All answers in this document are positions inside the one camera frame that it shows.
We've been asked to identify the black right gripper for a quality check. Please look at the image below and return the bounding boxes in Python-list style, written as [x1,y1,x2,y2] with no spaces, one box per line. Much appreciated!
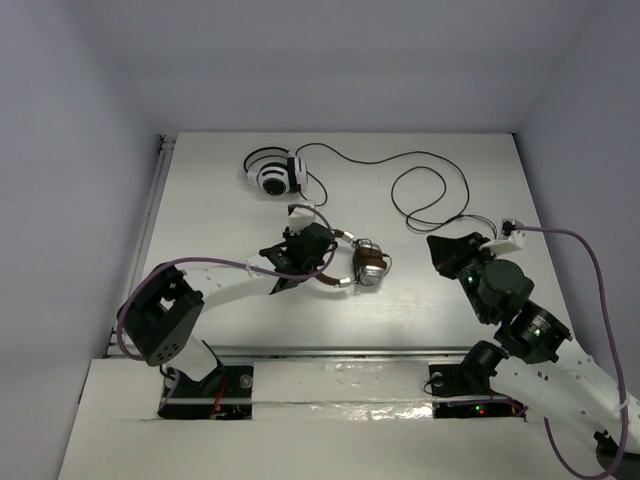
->
[428,231,498,323]

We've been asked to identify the thin black headphone cable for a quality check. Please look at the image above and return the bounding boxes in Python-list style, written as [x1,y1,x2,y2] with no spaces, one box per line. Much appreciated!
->
[349,238,394,287]

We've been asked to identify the brown silver headphones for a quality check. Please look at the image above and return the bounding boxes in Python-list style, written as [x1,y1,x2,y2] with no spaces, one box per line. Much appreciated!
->
[316,229,393,288]

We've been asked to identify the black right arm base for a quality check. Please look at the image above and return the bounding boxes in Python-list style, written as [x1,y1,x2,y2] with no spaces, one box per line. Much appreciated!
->
[423,341,527,419]

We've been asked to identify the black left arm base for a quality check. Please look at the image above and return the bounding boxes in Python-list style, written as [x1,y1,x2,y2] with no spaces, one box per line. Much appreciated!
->
[157,365,254,420]

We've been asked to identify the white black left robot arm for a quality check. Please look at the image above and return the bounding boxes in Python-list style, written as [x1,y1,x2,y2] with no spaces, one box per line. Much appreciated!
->
[116,222,335,394]

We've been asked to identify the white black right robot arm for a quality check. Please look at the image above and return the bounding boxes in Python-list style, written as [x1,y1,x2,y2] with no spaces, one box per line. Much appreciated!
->
[423,220,639,479]

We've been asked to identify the white black headphones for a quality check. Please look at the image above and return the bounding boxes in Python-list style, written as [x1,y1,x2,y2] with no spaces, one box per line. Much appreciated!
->
[242,146,309,196]

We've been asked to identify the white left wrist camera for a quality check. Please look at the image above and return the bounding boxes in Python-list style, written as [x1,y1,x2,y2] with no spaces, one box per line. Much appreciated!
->
[287,201,316,235]

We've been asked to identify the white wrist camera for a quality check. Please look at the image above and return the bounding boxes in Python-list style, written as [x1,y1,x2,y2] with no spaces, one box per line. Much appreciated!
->
[480,218,525,256]
[287,201,316,235]

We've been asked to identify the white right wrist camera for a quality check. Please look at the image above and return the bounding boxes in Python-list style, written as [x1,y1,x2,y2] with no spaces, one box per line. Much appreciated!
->
[480,218,525,256]

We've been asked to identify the aluminium front rail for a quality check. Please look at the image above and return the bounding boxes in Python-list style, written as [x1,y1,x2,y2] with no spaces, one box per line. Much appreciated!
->
[212,346,470,360]

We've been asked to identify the aluminium rail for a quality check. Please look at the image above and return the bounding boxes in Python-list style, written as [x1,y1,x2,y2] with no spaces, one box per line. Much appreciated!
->
[212,346,470,360]
[107,134,176,346]

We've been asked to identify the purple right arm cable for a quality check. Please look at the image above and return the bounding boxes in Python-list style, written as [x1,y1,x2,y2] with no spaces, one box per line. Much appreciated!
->
[517,225,630,477]

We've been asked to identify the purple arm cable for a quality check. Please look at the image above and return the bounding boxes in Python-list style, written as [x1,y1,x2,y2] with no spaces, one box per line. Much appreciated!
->
[517,225,630,477]
[115,202,339,416]

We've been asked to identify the aluminium left side rail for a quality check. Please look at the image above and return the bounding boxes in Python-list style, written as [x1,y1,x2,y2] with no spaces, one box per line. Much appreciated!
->
[107,134,176,346]

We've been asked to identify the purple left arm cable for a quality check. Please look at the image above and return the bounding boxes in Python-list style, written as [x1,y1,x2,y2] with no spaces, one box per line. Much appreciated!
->
[115,202,339,416]

